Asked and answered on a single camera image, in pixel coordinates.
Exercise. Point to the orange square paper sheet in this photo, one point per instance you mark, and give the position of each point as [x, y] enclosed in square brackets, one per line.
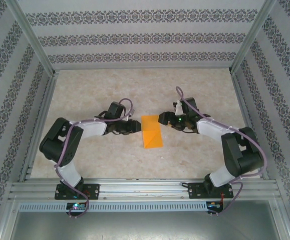
[151, 135]

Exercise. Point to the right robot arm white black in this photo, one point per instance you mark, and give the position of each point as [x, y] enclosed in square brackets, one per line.
[245, 160]

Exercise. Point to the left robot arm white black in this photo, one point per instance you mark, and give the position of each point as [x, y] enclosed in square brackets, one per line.
[92, 129]

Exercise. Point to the grey sheet metal panel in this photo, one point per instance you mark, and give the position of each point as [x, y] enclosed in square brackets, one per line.
[144, 227]

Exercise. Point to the small LED circuit board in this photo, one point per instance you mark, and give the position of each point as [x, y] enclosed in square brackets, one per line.
[213, 206]
[75, 206]

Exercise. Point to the aluminium frame crossbar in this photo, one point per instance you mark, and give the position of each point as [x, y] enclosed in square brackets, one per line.
[142, 69]

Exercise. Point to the aluminium mounting rail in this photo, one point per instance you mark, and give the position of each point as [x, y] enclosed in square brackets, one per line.
[139, 187]

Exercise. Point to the aluminium frame side rail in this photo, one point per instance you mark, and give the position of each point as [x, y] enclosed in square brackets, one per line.
[241, 100]
[44, 110]

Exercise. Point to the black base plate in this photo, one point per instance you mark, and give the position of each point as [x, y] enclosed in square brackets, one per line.
[194, 191]
[94, 192]

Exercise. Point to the aluminium frame post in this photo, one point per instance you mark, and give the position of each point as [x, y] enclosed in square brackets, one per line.
[250, 37]
[36, 42]
[283, 222]
[4, 225]

